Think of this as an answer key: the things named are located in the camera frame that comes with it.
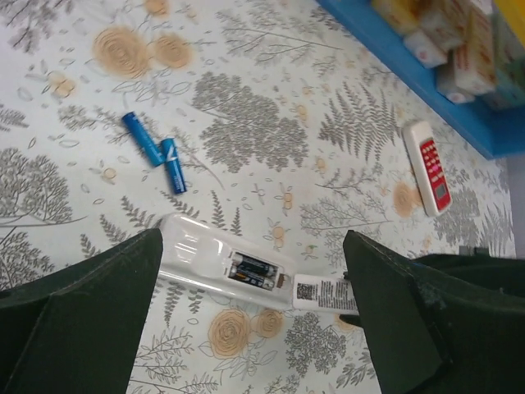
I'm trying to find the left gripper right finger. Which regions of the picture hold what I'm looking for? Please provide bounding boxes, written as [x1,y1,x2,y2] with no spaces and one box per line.
[342,231,524,393]

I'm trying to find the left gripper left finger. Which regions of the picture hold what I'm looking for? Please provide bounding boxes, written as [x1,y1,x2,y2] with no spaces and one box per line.
[1,228,163,393]

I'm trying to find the white battery cover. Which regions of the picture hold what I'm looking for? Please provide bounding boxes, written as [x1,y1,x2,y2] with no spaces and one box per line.
[292,274,358,315]

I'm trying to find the red white remote control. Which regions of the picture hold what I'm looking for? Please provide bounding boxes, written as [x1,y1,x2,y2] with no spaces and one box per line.
[402,121,452,217]

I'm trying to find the blue clip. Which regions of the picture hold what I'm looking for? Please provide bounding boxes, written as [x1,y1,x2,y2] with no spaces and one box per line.
[121,112,165,167]

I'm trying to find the blue shelf unit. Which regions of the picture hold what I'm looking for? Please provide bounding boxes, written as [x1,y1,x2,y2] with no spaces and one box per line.
[318,1,524,159]

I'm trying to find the white pack right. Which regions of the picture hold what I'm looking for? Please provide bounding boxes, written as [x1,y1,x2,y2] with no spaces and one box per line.
[436,6,497,104]

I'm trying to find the floral table mat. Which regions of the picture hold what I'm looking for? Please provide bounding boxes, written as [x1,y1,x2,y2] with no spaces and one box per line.
[0,0,516,394]

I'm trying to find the yellow white pack middle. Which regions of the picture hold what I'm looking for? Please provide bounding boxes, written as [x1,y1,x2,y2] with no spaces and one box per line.
[403,30,448,69]

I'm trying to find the yellow soap pack left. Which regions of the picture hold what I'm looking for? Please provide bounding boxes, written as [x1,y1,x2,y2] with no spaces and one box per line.
[371,0,426,36]

